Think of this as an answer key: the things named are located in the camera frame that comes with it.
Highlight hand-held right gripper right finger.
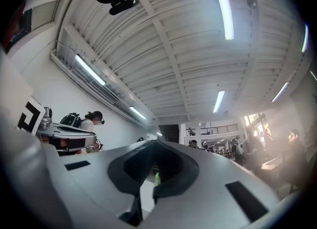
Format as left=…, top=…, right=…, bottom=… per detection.
left=146, top=139, right=281, bottom=229

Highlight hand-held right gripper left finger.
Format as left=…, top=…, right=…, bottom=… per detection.
left=46, top=139, right=157, bottom=229

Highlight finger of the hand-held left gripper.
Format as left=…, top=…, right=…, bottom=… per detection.
left=37, top=123, right=98, bottom=153

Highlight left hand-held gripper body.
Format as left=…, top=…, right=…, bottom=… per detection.
left=16, top=96, right=58, bottom=136

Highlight black backpack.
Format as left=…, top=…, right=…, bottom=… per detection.
left=59, top=113, right=82, bottom=128

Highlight balcony railing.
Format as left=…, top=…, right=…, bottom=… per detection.
left=185, top=123, right=239, bottom=136

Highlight ceiling tube lights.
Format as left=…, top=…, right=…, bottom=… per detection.
left=75, top=0, right=317, bottom=120

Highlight dark wall poster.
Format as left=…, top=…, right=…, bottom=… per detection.
left=1, top=2, right=33, bottom=52

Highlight black head camera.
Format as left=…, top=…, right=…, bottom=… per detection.
left=108, top=0, right=140, bottom=16

